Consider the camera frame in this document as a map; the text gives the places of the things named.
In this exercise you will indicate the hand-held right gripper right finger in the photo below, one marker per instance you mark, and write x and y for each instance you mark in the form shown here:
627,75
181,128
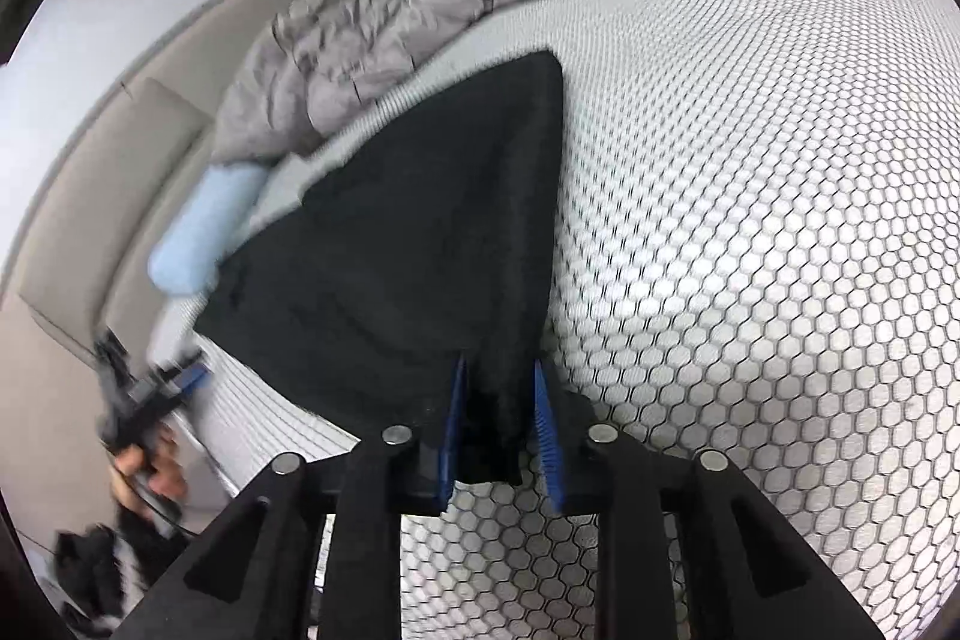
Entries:
546,437

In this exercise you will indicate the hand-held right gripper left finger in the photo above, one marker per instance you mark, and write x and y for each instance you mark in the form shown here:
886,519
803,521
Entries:
454,434

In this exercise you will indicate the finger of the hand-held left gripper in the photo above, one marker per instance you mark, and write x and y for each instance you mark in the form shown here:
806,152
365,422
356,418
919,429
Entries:
191,377

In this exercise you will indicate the black pants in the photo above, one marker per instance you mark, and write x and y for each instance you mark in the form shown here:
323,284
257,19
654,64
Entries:
420,250

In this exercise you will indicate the person's left forearm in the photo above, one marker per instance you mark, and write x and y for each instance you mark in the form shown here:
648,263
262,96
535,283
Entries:
101,572

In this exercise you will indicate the person's left hand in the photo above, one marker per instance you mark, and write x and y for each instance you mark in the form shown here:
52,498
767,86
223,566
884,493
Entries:
157,471

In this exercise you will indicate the light blue pillow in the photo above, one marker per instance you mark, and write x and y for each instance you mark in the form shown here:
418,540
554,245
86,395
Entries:
199,231

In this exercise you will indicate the beige padded headboard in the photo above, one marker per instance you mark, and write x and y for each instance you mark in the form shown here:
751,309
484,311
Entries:
97,183

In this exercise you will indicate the white honeycomb mattress bed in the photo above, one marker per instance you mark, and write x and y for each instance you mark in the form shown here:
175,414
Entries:
750,220

